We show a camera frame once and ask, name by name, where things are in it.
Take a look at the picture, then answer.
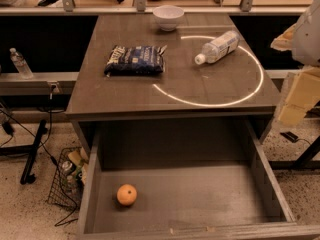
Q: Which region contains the metal can in basket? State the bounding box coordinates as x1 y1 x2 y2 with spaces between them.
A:
62 161 75 175

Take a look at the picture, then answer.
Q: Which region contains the small upright water bottle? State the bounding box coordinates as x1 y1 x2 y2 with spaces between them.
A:
10 48 33 79

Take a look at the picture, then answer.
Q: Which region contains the black wire basket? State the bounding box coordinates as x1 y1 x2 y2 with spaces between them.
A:
48 147 84 210

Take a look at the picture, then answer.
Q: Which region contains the dark blue chip bag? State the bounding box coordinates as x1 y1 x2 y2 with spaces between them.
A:
104 45 167 76

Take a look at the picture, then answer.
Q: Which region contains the open grey top drawer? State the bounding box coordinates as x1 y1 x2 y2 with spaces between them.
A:
77 117 319 240

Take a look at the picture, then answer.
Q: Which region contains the orange fruit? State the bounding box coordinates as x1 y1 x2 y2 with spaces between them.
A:
116 184 137 206

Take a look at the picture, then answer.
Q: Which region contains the grey wooden cabinet counter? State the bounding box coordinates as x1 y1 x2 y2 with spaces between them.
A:
67 13 280 149

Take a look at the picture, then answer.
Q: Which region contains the black metal stand leg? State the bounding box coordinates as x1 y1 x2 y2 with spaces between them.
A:
20 120 47 185

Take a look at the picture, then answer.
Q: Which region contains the white ceramic bowl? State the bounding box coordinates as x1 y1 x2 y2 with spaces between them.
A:
153 5 184 31

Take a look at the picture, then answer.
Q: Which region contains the black floor cable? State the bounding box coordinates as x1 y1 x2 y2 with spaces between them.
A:
0 83 80 228

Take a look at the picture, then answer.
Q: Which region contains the clear plastic water bottle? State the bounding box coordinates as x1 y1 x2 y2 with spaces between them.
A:
195 30 240 65

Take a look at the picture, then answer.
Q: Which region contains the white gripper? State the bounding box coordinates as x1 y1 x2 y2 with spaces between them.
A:
270 0 320 127

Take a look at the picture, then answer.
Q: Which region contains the black power adapter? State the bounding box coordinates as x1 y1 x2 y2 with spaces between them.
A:
280 132 298 143

